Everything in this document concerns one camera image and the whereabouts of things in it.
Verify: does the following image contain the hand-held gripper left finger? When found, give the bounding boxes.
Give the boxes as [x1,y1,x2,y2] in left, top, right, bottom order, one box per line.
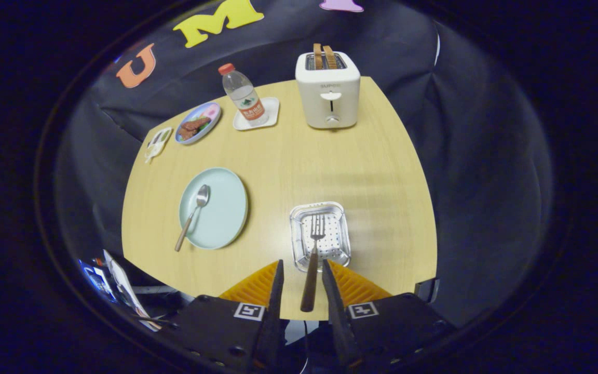
[172,260,285,374]

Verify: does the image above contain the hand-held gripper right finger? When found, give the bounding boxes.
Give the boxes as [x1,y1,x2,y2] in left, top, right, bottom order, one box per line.
[321,260,455,374]

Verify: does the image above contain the metal fork with wooden handle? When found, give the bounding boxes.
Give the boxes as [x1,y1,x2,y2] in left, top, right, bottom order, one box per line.
[301,214,327,312]

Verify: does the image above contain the metal spoon with wooden handle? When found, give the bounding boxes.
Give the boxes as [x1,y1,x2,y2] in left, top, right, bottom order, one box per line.
[175,184,210,252]

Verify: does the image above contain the perforated metal tray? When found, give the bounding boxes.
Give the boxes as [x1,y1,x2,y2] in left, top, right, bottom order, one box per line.
[290,202,351,273]

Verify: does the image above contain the black table clamp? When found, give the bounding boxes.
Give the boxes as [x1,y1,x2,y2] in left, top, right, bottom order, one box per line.
[414,278,441,303]

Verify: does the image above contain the pale green plate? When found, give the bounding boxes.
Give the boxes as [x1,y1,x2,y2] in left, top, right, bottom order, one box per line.
[179,167,249,250]

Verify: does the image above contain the white paper sheets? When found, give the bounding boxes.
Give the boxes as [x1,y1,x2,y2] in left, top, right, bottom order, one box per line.
[103,249,160,332]

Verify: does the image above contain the brown food pieces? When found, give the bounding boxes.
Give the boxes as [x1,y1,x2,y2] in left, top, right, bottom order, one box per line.
[179,117,211,141]

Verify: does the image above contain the white square coaster tray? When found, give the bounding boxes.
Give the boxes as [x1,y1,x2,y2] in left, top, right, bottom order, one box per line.
[233,97,280,130]

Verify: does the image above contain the small white dish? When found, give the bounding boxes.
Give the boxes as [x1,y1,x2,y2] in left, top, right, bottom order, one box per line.
[145,127,173,164]

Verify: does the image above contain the white toaster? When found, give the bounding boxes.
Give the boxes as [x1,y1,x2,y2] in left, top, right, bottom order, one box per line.
[295,51,361,129]

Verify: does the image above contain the colourful patterned plate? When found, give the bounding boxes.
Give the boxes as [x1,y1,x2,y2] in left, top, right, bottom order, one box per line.
[174,102,222,145]

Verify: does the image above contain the clear plastic water bottle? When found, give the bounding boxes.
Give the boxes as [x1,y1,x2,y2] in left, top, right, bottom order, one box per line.
[219,63,269,127]

